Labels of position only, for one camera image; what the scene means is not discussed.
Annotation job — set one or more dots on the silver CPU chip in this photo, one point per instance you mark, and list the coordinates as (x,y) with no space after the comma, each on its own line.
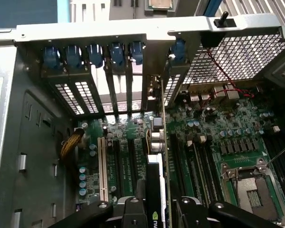
(160,2)

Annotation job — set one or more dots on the green Dell motherboard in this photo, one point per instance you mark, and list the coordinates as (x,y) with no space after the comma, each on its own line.
(228,111)

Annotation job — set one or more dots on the blue card retention clip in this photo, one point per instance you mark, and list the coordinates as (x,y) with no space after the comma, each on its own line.
(73,57)
(137,53)
(95,55)
(179,50)
(118,54)
(51,58)

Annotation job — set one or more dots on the open grey PC case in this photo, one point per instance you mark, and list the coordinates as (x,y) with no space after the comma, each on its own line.
(85,33)

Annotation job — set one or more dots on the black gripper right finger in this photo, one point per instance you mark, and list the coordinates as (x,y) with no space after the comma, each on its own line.
(192,216)

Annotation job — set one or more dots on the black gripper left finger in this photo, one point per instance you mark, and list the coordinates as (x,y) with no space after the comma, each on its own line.
(134,213)

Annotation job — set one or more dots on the thin metal locking lever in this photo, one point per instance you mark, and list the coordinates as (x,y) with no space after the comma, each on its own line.
(280,154)

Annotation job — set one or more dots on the perforated metal slot cover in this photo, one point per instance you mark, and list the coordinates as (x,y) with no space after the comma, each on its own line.
(83,76)
(178,69)
(54,76)

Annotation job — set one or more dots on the hard disk in blue caddy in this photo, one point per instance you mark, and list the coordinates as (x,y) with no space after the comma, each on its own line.
(209,7)

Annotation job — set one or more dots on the metal CPU socket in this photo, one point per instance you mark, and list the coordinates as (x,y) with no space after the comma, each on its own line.
(251,190)

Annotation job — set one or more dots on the dark part with white print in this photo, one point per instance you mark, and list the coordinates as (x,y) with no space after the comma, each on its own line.
(122,105)

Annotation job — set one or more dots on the white PCI expansion slot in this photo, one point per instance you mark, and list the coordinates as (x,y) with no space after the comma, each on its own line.
(102,171)

